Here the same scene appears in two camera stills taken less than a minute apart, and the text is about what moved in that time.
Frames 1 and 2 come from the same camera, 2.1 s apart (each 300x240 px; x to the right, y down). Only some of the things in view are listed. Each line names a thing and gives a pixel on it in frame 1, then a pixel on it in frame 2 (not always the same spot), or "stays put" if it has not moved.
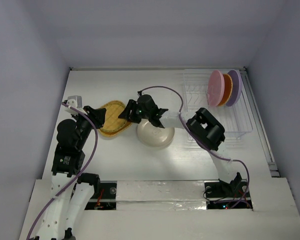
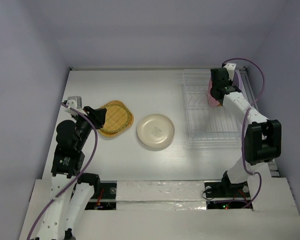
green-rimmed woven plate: [113, 125] stays put
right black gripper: [133, 112] to [215, 93]
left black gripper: [100, 113] stays put
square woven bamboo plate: [113, 125] stays put
